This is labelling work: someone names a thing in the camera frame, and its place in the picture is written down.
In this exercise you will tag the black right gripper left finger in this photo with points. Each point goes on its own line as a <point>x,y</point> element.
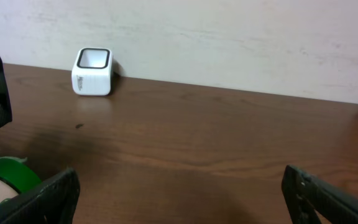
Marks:
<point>52,201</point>

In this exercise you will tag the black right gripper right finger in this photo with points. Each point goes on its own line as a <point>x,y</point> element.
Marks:
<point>306,195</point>

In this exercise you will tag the white barcode scanner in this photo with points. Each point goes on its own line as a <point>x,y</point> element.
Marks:
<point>91,74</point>

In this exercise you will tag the green lidded jar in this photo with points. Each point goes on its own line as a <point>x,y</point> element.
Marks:
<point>15,179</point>

